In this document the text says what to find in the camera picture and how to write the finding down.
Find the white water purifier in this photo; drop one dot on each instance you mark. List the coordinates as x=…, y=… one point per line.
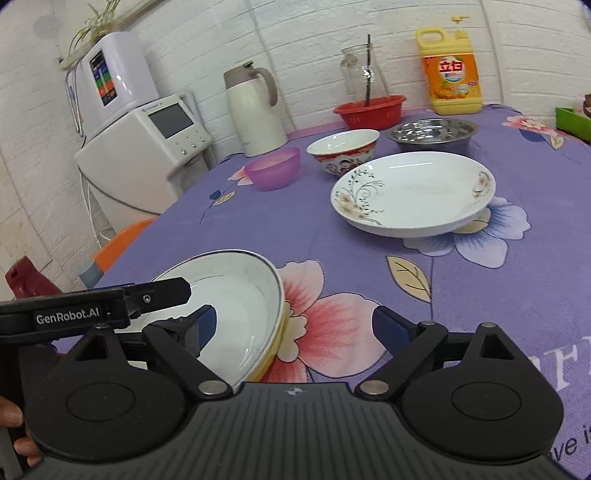
x=124, y=78

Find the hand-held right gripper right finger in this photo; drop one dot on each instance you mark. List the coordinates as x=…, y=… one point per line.
x=388, y=325

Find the red plastic basket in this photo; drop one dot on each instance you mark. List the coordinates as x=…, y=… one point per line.
x=369, y=115

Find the white thermos jug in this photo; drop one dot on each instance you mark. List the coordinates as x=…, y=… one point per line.
x=254, y=115

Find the clear glass pitcher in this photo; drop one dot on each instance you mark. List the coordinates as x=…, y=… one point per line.
x=355, y=74

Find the stainless steel bowl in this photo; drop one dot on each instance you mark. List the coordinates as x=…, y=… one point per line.
x=431, y=134

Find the white floral plate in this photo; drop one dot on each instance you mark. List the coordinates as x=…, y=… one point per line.
x=411, y=194

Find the green box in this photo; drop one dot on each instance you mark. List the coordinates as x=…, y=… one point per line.
x=572, y=122

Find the orange plastic stool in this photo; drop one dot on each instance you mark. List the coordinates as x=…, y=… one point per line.
x=122, y=244

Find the black stick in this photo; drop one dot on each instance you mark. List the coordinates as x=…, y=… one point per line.
x=369, y=55

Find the purple floral tablecloth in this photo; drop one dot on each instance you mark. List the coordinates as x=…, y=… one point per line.
x=300, y=221

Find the person's left hand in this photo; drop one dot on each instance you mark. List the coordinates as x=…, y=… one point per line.
x=10, y=410

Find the yellow detergent bottle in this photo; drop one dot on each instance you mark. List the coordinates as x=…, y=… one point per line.
x=450, y=69

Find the white plate with dark rim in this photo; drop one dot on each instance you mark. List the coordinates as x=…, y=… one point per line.
x=240, y=295

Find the white floral bowl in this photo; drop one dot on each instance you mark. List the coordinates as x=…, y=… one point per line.
x=344, y=150

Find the purple plastic bowl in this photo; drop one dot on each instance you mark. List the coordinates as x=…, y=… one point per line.
x=272, y=170

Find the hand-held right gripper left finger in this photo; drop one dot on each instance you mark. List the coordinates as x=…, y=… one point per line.
x=206, y=323

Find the white dispenser with screen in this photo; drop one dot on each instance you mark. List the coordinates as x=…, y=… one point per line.
x=134, y=157

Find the green potted plant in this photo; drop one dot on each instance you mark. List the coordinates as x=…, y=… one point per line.
x=99, y=21

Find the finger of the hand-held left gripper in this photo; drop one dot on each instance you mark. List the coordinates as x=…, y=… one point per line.
x=161, y=295

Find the red plastic stool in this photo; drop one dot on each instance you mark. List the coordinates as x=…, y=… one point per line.
x=30, y=281

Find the grey-blue container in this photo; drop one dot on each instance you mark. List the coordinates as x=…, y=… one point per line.
x=90, y=274

